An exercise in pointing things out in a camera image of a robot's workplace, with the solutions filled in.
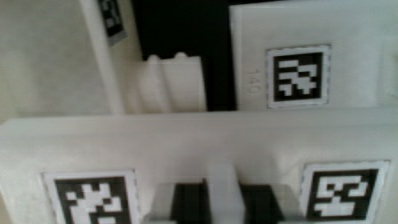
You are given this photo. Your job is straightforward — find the white cabinet door panel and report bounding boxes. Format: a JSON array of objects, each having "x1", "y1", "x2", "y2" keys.
[
  {"x1": 229, "y1": 0, "x2": 398, "y2": 111},
  {"x1": 0, "y1": 108, "x2": 398, "y2": 224}
]

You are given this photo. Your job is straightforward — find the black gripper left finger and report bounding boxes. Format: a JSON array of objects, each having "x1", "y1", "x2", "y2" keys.
[{"x1": 170, "y1": 181, "x2": 211, "y2": 224}]

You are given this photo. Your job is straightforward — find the white cabinet body box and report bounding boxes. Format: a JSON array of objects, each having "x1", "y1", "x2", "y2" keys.
[{"x1": 0, "y1": 0, "x2": 208, "y2": 122}]

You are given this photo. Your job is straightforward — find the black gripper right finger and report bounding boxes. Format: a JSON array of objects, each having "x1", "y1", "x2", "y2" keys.
[{"x1": 240, "y1": 184, "x2": 284, "y2": 224}]

